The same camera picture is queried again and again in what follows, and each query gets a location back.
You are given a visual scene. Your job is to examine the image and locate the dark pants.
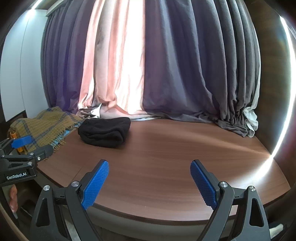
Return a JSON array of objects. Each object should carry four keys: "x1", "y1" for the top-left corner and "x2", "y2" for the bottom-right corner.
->
[{"x1": 78, "y1": 117, "x2": 131, "y2": 148}]

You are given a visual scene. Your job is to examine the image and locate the person's left hand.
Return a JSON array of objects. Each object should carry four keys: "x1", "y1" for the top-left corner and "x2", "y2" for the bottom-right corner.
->
[{"x1": 9, "y1": 185, "x2": 18, "y2": 213}]

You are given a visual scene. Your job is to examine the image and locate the yellow plaid fringed blanket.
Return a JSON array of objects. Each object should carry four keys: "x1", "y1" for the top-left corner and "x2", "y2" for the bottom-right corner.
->
[{"x1": 8, "y1": 106, "x2": 84, "y2": 153}]

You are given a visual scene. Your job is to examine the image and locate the white cabinet panel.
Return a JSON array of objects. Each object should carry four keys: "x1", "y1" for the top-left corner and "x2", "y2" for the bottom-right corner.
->
[{"x1": 1, "y1": 9, "x2": 48, "y2": 121}]

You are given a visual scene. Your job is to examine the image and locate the white cloth behind curtain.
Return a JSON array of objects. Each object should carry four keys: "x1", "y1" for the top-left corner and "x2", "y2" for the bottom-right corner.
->
[{"x1": 243, "y1": 85, "x2": 260, "y2": 138}]

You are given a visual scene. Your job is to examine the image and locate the pink sheer curtain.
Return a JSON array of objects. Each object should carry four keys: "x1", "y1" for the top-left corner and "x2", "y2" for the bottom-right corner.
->
[{"x1": 78, "y1": 1, "x2": 147, "y2": 118}]

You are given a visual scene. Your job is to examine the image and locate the purple grey curtain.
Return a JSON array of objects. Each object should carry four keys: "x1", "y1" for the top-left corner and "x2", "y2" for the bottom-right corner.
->
[{"x1": 41, "y1": 1, "x2": 261, "y2": 137}]

